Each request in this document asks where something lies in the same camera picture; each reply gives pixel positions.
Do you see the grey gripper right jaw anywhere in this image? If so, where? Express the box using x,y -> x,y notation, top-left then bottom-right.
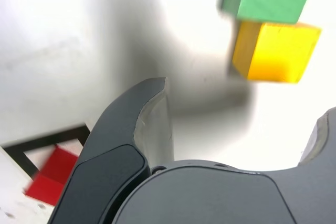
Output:
112,106 -> 336,224

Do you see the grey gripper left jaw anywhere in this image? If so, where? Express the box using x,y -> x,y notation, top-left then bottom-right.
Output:
49,77 -> 175,224

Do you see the red cube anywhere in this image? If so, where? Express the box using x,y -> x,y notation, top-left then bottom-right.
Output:
23,145 -> 81,207

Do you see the yellow cube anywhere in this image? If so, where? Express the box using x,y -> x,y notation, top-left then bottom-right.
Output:
230,20 -> 323,84

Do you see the black tape square outline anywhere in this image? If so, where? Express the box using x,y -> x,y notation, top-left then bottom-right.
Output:
0,123 -> 92,180

